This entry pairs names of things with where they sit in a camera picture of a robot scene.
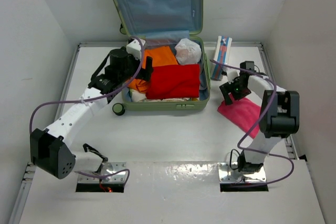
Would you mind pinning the white first aid box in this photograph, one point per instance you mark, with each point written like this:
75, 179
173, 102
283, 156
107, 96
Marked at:
221, 55

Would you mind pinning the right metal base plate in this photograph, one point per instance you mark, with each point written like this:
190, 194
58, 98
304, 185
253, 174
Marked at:
229, 176

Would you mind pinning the pink towel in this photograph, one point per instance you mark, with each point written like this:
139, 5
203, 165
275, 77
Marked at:
243, 113

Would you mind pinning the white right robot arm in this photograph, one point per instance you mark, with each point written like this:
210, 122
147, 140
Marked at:
279, 113

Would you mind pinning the red cloth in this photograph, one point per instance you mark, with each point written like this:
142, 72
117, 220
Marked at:
174, 81

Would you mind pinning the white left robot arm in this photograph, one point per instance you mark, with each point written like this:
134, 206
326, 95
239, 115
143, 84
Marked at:
50, 147

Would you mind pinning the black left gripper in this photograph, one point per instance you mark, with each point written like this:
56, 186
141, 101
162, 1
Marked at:
144, 73

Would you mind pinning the green suitcase with blue lining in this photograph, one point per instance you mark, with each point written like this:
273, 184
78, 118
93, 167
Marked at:
162, 22

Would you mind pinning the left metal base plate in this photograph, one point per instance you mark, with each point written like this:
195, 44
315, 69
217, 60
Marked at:
110, 173

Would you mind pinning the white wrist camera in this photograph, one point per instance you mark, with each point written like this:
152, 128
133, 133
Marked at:
231, 74
134, 48

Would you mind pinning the metal base plate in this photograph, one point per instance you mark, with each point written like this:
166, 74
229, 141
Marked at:
110, 173
229, 176

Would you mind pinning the white patterned garment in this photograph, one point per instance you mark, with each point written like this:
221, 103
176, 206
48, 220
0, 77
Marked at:
136, 96

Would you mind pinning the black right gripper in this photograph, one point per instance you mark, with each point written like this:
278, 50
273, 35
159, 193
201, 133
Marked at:
226, 89

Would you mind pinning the white plastic bag bundle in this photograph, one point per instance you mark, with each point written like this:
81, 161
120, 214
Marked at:
188, 52

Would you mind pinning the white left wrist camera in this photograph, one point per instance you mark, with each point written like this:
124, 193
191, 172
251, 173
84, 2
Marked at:
134, 48

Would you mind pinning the orange shirt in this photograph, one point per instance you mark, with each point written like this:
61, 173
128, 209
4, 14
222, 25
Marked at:
161, 56

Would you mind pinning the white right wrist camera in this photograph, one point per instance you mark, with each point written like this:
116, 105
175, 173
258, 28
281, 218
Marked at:
231, 74

